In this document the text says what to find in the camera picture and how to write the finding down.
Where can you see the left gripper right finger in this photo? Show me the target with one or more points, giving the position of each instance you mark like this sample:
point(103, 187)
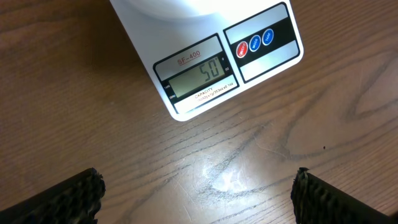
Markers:
point(317, 202)

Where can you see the white digital kitchen scale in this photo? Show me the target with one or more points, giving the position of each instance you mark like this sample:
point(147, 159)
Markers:
point(202, 53)

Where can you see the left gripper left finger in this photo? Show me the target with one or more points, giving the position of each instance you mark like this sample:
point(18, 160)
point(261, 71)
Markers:
point(75, 200)

